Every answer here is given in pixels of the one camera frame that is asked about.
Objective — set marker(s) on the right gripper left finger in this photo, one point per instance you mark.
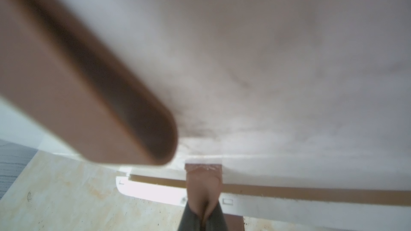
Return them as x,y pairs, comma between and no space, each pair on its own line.
190,221

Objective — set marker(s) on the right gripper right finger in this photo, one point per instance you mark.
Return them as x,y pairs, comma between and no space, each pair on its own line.
216,221

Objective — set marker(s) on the white three-drawer cabinet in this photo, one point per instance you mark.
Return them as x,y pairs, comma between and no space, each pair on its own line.
292,93

